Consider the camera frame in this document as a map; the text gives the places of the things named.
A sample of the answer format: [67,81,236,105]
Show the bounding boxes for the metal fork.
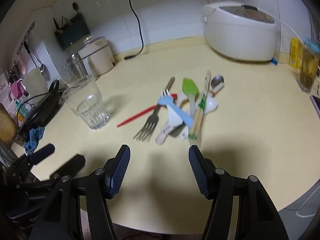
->
[133,105,161,141]

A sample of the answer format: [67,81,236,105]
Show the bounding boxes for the clear glass tumbler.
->
[62,75,110,129]

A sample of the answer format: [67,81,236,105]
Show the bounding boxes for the white plastic fork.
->
[156,90,188,145]

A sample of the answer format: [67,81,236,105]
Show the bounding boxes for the green disposable chopsticks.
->
[188,93,207,140]

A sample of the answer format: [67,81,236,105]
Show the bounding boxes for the light blue plastic spork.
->
[158,95,193,127]

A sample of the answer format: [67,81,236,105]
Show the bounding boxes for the green silicone basting brush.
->
[182,77,199,118]

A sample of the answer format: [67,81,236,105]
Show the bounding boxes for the metal spoon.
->
[209,75,225,96]

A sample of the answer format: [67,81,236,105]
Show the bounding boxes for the white plastic spoon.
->
[204,96,218,115]

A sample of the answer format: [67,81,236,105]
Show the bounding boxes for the wooden brown chopsticks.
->
[163,77,175,96]

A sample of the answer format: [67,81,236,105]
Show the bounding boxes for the blue cloth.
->
[24,127,44,155]

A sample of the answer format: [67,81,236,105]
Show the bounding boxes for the wooden cutting board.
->
[0,104,17,148]

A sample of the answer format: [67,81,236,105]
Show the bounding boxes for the black electric griddle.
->
[16,80,65,138]

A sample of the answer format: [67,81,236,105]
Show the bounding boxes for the pink hanging cloth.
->
[11,81,25,99]

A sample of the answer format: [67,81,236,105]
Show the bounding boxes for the white cutting board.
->
[22,68,48,105]

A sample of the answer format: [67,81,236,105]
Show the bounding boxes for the smartphone purple case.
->
[310,95,320,118]

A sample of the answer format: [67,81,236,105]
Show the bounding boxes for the dark green knife holder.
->
[53,2,90,51]

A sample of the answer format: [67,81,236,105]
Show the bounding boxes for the blue clip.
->
[271,58,278,65]

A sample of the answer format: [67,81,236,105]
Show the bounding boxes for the yellow carton box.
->
[289,37,303,69]

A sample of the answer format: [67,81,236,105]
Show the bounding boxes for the glass of tea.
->
[298,38,319,93]

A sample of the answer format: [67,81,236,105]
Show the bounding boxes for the white rice cooker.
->
[202,1,278,62]

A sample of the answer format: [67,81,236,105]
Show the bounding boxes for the black power cable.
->
[124,0,145,61]

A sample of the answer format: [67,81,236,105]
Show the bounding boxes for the white cooker cable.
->
[192,0,305,46]

